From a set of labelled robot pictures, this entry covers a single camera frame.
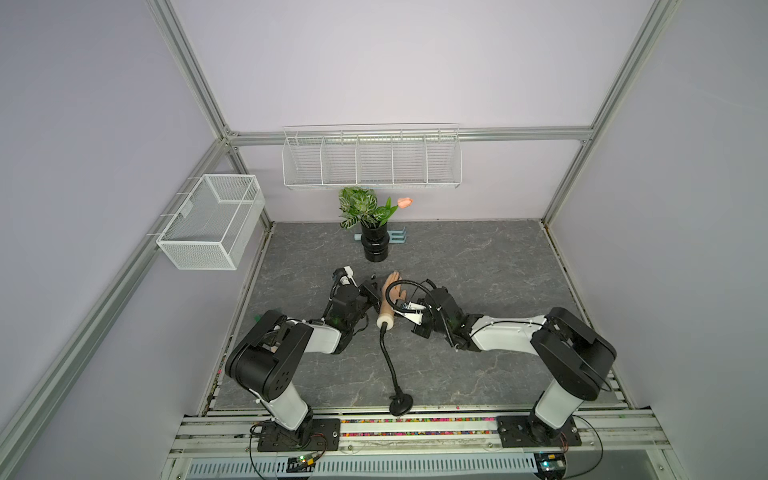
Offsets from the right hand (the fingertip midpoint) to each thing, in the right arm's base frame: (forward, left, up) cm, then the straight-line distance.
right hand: (407, 307), depth 90 cm
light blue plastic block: (+34, +4, -6) cm, 35 cm away
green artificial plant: (+22, +14, +22) cm, 34 cm away
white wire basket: (+15, +56, +20) cm, 61 cm away
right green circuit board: (-39, -34, -8) cm, 53 cm away
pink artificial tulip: (+24, +1, +21) cm, 32 cm away
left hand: (+7, +7, +5) cm, 11 cm away
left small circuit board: (-39, +26, -7) cm, 47 cm away
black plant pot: (+23, +10, +3) cm, 26 cm away
